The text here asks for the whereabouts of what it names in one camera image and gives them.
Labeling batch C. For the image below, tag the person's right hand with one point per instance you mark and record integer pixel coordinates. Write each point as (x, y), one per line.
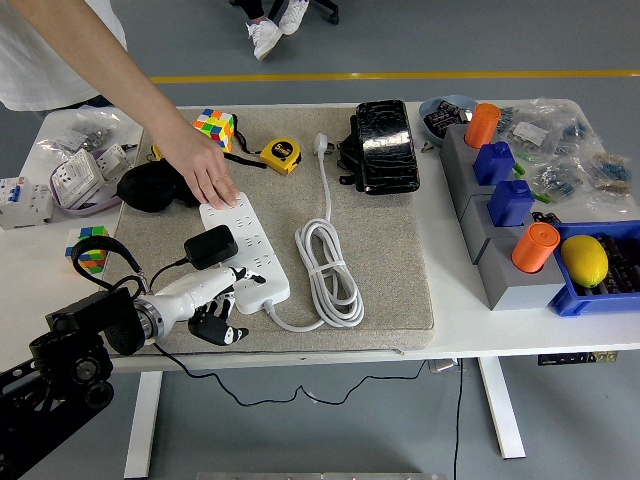
(205, 170)

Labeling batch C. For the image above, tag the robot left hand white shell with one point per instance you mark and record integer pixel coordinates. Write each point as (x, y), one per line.
(200, 290)

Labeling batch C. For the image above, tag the black plug adapter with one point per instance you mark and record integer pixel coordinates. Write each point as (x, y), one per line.
(210, 245)

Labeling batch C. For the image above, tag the white power strip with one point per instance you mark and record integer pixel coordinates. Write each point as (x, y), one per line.
(260, 235)

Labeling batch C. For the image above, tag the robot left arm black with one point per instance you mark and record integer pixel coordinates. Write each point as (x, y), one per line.
(75, 350)

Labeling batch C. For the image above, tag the person's right forearm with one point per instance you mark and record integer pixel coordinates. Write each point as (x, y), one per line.
(125, 80)

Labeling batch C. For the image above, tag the large colourful puzzle cube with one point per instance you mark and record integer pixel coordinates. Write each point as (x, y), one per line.
(215, 131)

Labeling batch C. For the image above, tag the small yellow tape measure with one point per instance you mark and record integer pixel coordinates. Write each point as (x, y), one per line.
(156, 152)

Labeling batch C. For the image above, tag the black cloth pouch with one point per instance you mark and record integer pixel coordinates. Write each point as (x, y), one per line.
(145, 187)

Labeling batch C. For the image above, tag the yellow tape measure 5m print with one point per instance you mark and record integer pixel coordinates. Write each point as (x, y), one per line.
(280, 152)

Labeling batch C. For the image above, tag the small colourful puzzle cube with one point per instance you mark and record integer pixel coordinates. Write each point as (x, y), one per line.
(90, 262)

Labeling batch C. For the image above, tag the clear bag of metal parts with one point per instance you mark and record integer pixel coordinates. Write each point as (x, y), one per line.
(80, 132)

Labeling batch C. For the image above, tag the white sneaker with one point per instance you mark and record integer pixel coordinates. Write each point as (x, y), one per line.
(264, 37)
(292, 17)

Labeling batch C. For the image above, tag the white table leg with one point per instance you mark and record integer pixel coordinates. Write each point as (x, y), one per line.
(500, 405)
(142, 425)

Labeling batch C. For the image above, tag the seated person's legs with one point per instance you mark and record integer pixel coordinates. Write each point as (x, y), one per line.
(252, 9)

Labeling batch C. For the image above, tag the white circuit breaker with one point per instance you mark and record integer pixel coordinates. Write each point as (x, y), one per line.
(25, 205)

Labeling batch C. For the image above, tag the glossy black case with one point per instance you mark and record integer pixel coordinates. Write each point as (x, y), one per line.
(387, 150)

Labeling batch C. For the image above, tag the grey-brown mat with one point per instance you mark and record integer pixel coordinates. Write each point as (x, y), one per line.
(390, 250)

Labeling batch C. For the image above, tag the person's torso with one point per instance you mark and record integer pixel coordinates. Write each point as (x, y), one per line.
(30, 60)

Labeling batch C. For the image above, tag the small metal clip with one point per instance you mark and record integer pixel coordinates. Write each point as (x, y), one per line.
(427, 147)

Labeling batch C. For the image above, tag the light blue bowl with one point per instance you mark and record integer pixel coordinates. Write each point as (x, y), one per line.
(430, 107)

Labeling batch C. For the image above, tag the black capacitors heap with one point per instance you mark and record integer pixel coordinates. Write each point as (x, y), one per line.
(442, 120)

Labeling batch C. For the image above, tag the long grey peg block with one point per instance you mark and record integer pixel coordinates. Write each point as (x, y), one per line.
(452, 150)

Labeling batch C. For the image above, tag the orange cylinder peg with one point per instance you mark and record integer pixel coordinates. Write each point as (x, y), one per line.
(532, 247)
(482, 125)

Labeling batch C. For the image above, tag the blue block peg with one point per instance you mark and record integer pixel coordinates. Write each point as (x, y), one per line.
(492, 165)
(510, 202)

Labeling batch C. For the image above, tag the small green plastic piece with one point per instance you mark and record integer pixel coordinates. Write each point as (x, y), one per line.
(520, 169)
(541, 197)

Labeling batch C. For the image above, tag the clear bag with white label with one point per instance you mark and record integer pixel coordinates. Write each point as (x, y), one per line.
(530, 132)

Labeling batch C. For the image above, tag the loose black capacitors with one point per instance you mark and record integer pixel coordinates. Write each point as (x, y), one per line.
(545, 217)

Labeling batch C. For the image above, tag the clear bag of blue resistors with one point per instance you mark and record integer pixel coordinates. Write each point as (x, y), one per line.
(555, 180)

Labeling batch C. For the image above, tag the blue plastic bin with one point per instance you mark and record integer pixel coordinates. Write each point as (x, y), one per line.
(575, 300)

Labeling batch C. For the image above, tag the black table control panel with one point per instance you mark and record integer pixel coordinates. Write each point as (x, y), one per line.
(577, 358)

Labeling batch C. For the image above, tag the yellow lemon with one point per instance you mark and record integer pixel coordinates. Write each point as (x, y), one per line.
(584, 260)

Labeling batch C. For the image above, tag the clear bag of brown resistors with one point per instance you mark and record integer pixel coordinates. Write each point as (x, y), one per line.
(610, 172)

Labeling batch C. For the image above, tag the dark capacitors row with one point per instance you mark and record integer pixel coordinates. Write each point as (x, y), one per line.
(622, 270)

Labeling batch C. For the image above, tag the large white wall socket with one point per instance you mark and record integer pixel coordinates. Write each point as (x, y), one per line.
(75, 175)

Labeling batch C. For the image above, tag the metal bracket under table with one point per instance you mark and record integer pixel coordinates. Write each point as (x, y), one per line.
(445, 365)

